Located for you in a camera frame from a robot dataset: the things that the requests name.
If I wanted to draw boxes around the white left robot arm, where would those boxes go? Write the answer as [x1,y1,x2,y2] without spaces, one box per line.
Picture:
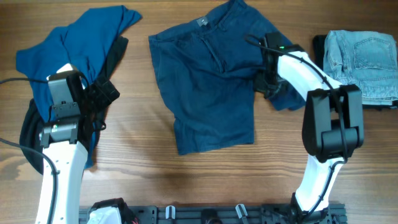
[35,63,120,223]

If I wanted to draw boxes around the black garment under t-shirt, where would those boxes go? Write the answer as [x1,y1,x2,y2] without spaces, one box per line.
[19,37,128,174]

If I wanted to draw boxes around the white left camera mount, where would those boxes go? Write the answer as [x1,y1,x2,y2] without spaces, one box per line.
[46,63,78,81]

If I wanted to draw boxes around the black camera cable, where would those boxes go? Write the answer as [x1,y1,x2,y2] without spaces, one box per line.
[244,34,349,218]

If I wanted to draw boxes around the black folded garment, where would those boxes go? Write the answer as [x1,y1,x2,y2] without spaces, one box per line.
[312,35,397,111]

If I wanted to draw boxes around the navy blue shorts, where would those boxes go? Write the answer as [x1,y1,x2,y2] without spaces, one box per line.
[148,0,307,156]

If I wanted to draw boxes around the teal blue t-shirt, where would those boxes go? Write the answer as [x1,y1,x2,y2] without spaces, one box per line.
[16,4,143,169]

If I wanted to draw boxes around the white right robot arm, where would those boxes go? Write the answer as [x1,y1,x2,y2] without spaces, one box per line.
[245,32,364,223]

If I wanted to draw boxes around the light blue denim jeans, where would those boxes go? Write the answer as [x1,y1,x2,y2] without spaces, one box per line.
[323,30,397,106]

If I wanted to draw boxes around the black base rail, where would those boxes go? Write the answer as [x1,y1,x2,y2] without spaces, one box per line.
[79,203,348,224]

